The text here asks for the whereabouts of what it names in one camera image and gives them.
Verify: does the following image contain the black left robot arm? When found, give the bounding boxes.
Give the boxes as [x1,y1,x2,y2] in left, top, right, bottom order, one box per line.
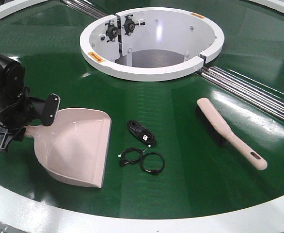
[0,54,60,151]

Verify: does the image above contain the small black cable loop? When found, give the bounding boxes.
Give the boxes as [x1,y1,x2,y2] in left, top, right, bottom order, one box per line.
[118,148,143,167]

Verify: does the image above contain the chrome conveyor rollers top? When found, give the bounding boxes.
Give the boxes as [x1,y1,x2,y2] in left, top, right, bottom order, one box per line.
[61,0,108,19]

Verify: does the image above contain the chrome conveyor rollers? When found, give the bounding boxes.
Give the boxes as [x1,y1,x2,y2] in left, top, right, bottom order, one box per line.
[198,67,284,122]
[61,0,108,19]

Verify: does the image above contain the white inner conveyor ring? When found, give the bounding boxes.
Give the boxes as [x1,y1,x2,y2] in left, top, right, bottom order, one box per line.
[79,7,225,82]

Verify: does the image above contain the black bearing mount left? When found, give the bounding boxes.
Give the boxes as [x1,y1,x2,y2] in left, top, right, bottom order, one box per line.
[106,20,119,43]

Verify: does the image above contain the white outer conveyor rim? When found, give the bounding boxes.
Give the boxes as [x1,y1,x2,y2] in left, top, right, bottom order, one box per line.
[0,0,284,233]

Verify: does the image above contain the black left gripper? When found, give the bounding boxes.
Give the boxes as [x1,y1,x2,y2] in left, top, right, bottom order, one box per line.
[0,86,60,152]

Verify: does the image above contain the chrome conveyor rollers right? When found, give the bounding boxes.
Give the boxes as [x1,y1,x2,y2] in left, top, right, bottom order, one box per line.
[198,67,284,122]

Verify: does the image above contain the beige hand brush black bristles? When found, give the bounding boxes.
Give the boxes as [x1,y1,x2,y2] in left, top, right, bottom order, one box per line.
[197,98,268,170]

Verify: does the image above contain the black bearing mount right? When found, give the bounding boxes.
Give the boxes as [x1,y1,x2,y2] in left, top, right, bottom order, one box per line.
[123,15,146,36]

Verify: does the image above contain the black cable with tag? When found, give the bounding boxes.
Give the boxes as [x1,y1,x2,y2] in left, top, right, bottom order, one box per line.
[126,119,157,147]

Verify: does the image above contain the beige plastic dustpan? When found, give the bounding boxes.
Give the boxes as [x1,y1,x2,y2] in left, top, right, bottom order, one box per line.
[25,108,111,188]

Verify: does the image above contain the black bearing mount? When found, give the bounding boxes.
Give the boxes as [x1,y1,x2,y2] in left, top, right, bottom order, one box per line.
[106,20,119,43]
[123,15,146,36]

